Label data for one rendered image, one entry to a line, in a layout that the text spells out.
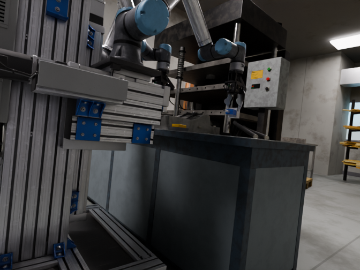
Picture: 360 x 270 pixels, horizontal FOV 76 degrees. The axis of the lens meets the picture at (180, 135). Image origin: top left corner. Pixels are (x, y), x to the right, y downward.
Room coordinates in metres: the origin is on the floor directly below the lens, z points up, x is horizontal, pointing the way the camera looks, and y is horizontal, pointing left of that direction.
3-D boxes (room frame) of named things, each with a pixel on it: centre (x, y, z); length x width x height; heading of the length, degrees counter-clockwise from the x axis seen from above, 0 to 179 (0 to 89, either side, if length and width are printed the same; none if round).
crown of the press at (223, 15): (2.72, -0.30, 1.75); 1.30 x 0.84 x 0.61; 41
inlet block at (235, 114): (1.24, -0.26, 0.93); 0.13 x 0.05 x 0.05; 140
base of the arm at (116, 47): (0.98, 0.26, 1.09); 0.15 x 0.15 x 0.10
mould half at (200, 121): (1.69, -0.02, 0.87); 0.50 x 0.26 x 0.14; 131
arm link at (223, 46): (1.21, -0.18, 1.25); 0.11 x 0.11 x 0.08; 41
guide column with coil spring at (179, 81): (2.62, 0.07, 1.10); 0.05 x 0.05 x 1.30
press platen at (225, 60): (2.76, -0.34, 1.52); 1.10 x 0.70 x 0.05; 41
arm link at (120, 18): (0.97, 0.25, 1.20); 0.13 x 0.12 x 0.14; 41
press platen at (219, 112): (2.75, -0.33, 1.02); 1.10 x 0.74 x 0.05; 41
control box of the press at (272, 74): (1.99, -0.69, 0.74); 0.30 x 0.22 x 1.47; 41
